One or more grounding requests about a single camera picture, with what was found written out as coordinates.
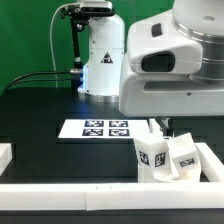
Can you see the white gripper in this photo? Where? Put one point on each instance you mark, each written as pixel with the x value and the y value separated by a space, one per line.
pixel 171 70

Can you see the white round stool seat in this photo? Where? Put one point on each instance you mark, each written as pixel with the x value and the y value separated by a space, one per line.
pixel 173 178

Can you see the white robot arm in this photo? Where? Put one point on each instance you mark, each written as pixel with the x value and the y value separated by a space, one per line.
pixel 102 73

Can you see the white right fence bar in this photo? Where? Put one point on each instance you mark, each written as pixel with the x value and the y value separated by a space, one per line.
pixel 211 166

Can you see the white fence bar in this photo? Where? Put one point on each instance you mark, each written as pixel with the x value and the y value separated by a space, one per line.
pixel 5 156
pixel 118 196
pixel 211 166

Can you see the white front fence bar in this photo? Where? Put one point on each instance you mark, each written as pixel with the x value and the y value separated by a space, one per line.
pixel 118 196

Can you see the white marker sheet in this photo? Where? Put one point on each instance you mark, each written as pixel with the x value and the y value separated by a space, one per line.
pixel 99 128

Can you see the white left fence bar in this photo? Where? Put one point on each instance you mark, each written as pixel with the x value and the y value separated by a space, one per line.
pixel 5 156

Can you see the black camera stand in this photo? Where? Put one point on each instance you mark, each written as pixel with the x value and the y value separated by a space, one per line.
pixel 78 22

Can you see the grey depth camera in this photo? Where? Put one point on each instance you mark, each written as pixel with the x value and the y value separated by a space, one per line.
pixel 97 8

